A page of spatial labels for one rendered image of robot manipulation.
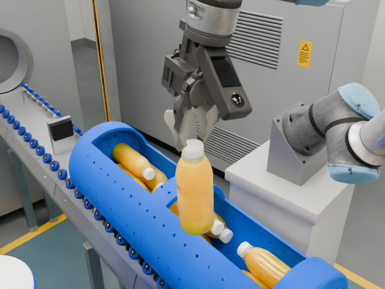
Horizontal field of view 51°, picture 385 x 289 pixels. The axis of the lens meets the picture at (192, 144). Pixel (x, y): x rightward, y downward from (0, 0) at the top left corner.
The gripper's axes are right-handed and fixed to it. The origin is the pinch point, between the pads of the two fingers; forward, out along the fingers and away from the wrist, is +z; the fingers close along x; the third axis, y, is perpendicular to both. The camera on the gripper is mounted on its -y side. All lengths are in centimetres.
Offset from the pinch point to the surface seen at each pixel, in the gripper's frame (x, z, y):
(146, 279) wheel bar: -8, 61, 14
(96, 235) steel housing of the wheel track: -6, 70, 43
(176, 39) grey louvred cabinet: -130, 65, 180
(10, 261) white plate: 24, 56, 34
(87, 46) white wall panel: -205, 209, 489
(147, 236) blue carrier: -3.8, 38.7, 12.6
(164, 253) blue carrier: -4.2, 37.3, 5.4
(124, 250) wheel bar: -7, 63, 28
